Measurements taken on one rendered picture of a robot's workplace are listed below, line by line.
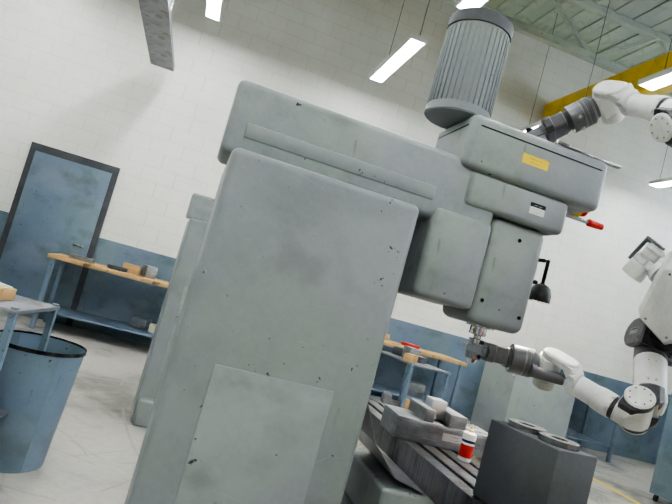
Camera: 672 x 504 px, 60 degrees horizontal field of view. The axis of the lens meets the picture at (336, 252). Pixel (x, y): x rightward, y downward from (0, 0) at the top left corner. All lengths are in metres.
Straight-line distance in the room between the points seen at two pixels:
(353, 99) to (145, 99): 2.91
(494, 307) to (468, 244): 0.21
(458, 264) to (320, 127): 0.54
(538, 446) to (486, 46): 1.11
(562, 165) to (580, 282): 8.41
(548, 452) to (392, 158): 0.83
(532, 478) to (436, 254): 0.62
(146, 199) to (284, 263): 6.82
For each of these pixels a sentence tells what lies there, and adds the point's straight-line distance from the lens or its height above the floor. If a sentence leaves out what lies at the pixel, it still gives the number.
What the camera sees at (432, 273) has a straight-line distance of 1.63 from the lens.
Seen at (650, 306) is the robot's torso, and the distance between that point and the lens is 1.84.
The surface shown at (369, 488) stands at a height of 0.79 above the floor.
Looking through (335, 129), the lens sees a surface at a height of 1.71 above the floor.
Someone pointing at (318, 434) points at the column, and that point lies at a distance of 1.48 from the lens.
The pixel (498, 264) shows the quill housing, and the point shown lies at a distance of 1.75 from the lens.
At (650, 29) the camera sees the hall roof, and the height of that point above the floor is 6.17.
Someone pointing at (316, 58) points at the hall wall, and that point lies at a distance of 8.78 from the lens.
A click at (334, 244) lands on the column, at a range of 1.43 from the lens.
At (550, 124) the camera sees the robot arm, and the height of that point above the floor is 1.95.
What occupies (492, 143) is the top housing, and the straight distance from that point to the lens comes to 1.74.
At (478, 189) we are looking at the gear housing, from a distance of 1.71.
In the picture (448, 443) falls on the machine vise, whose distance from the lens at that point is 1.97.
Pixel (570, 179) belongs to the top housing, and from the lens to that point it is 1.86.
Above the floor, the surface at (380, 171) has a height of 1.64.
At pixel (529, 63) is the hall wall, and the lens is 10.15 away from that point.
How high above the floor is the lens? 1.28
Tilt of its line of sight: 4 degrees up
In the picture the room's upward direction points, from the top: 16 degrees clockwise
